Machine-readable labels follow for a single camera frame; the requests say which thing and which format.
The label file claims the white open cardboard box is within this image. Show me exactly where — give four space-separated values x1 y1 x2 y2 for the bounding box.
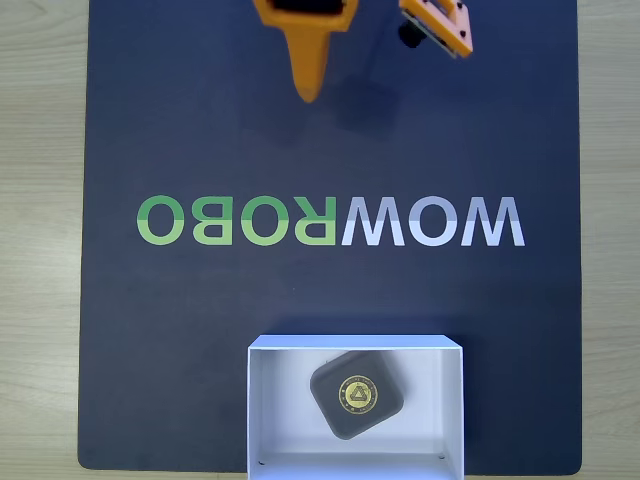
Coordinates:
246 333 466 480

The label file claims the square case with gold emblem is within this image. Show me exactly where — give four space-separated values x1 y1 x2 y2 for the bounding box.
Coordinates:
309 349 406 442

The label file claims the dark mat with WOWROBO print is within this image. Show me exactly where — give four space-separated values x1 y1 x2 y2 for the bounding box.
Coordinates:
77 0 584 472

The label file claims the orange camera mount with lens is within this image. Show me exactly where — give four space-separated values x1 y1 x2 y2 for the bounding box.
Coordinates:
398 0 475 60

